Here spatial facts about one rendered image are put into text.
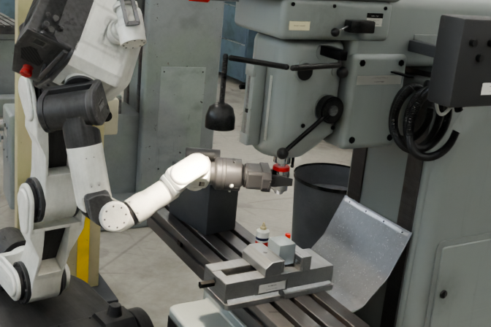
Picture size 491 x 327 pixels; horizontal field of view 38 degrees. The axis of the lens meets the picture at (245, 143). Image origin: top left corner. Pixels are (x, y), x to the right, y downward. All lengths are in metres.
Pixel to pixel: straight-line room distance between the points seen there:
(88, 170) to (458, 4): 1.08
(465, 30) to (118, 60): 0.86
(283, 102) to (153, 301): 2.21
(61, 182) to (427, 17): 1.18
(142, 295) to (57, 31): 2.27
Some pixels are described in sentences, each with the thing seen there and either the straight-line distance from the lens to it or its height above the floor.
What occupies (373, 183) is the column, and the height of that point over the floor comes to 1.17.
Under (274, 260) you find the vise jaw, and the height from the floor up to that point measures 1.04.
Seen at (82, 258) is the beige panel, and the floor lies 0.21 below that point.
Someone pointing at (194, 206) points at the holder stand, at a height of 1.01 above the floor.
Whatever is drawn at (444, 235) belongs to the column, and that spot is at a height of 1.08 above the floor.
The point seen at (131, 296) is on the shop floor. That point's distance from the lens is 3.84.
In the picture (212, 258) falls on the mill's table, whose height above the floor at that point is 0.93.
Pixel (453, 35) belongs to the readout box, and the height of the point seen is 1.68.
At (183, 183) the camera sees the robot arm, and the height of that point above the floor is 1.23.
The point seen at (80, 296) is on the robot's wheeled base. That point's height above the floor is 0.57.
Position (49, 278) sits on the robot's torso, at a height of 0.72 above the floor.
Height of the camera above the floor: 1.85
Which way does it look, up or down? 16 degrees down
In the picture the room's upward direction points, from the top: 5 degrees clockwise
